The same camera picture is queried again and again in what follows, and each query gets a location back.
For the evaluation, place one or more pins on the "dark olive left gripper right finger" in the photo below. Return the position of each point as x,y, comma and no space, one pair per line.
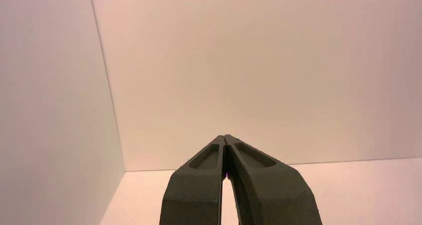
273,193

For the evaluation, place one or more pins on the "dark olive left gripper left finger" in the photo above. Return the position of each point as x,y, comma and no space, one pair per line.
194,193

